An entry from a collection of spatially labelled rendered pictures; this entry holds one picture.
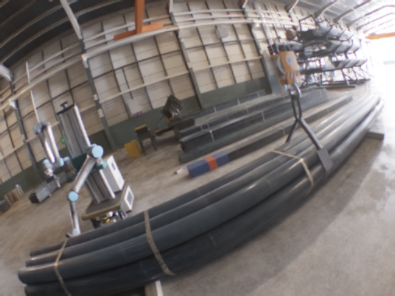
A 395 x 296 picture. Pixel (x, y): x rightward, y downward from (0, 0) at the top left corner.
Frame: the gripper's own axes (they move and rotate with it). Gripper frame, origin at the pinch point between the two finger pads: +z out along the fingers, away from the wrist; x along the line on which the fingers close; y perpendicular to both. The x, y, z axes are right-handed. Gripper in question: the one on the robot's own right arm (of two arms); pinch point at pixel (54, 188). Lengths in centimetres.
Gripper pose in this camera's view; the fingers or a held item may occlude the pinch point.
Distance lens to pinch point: 213.8
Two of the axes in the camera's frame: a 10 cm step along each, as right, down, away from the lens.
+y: -1.9, 2.3, 9.5
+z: 5.3, 8.4, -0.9
